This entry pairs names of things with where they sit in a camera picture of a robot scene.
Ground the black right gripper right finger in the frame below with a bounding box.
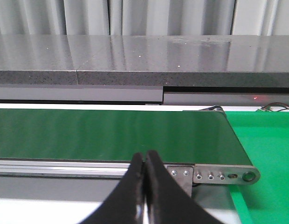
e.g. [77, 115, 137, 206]
[145, 150, 221, 224]

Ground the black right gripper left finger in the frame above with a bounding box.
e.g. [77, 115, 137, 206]
[83, 153, 144, 224]

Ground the green conveyor belt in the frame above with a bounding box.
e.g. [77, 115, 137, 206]
[0, 109, 251, 165]

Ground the bright green mat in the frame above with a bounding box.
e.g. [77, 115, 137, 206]
[227, 112, 289, 224]

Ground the dark granite counter slab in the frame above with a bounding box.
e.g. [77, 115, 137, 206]
[0, 35, 289, 89]

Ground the white pleated curtain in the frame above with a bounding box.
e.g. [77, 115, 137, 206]
[0, 0, 289, 35]

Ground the metal conveyor end bracket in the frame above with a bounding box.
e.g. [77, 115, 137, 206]
[165, 163, 261, 185]

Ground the aluminium conveyor side rail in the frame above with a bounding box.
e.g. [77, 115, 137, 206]
[0, 160, 130, 179]

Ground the thin wires bundle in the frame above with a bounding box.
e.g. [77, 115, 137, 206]
[257, 102, 289, 112]

